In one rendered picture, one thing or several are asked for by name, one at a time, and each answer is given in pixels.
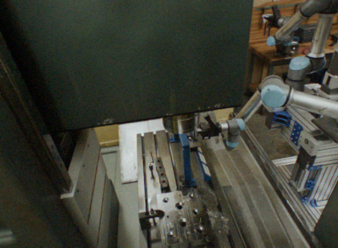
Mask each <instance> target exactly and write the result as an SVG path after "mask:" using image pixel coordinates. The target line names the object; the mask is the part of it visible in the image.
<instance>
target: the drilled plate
mask: <svg viewBox="0 0 338 248"><path fill-rule="evenodd" d="M187 193H188V194H189V195H188V196H189V197H187V195H185V196H186V197H185V196H184V195H182V193H181V191H178V192H172V193H165V194H159V195H157V202H158V209H159V210H161V211H162V210H163V211H165V213H164V215H163V216H161V217H159V227H160V233H161V243H162V248H185V247H191V246H197V245H203V244H206V241H205V238H204V235H203V230H204V228H208V225H207V219H206V217H205V213H204V210H203V207H202V204H201V200H200V197H199V194H198V190H197V188H196V189H190V190H187ZM183 196H184V197H183ZM168 198H170V199H169V200H168ZM190 198H191V199H190ZM179 201H181V202H179ZM167 202H168V203H167ZM184 204H185V205H184ZM184 217H185V218H184ZM186 218H187V219H186ZM178 219H180V220H179V221H178ZM171 220H172V221H171ZM194 224H195V225H194ZM182 226H185V227H184V228H183V227H182ZM200 226H203V227H200ZM187 227H188V228H187ZM196 227H197V228H196ZM195 229H196V230H197V231H196V230H195ZM172 230H173V231H172ZM188 233H189V234H188ZM194 234H195V235H194ZM170 238H171V239H170Z"/></svg>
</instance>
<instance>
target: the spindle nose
mask: <svg viewBox="0 0 338 248"><path fill-rule="evenodd" d="M161 120H162V125H163V128H164V129H165V130H167V131H168V132H172V133H176V134H184V133H189V132H192V131H194V130H196V129H197V128H198V127H199V125H200V120H201V113H200V112H199V113H194V114H188V115H180V116H173V117H164V118H161Z"/></svg>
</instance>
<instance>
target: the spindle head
mask: <svg viewBox="0 0 338 248"><path fill-rule="evenodd" d="M253 6H254V0H0V16H1V19H2V20H3V22H4V24H5V27H6V29H7V31H8V33H9V35H10V37H11V39H12V41H13V43H14V45H15V48H16V51H17V53H18V55H19V57H20V59H21V61H22V64H23V66H24V68H25V69H26V72H27V74H28V76H29V78H30V80H31V82H32V84H33V87H34V89H35V92H36V94H37V96H38V98H39V100H40V102H41V104H42V107H43V109H44V111H45V113H46V115H47V117H48V120H49V122H50V124H51V126H52V128H53V130H54V131H55V133H59V132H70V131H75V130H82V129H90V128H95V127H102V126H110V125H117V124H122V123H129V122H137V121H144V120H149V119H156V118H164V117H173V116H180V115H188V114H194V113H199V112H206V111H214V110H219V109H226V108H234V107H240V106H241V104H242V101H243V92H244V82H245V76H246V67H247V57H248V47H249V41H250V31H251V21H252V12H253Z"/></svg>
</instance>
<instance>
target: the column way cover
mask: <svg viewBox="0 0 338 248"><path fill-rule="evenodd" d="M68 174H69V176H70V178H71V180H72V181H73V183H74V185H73V189H72V193H71V194H70V193H69V194H67V193H65V194H64V195H61V198H60V200H61V201H62V203H63V205H64V206H65V210H66V211H67V213H68V214H69V216H70V218H71V219H72V221H73V223H74V225H75V227H78V229H79V231H80V232H81V235H82V237H83V239H84V241H85V242H86V244H87V246H88V247H89V248H107V245H108V232H109V219H110V211H111V198H112V186H111V183H110V181H109V178H108V175H107V167H106V165H105V163H104V159H103V157H102V154H101V146H100V144H99V141H98V137H97V134H96V132H95V128H90V129H82V130H80V134H79V138H78V140H77V144H76V147H75V149H74V153H73V156H72V160H71V163H70V166H69V169H68Z"/></svg>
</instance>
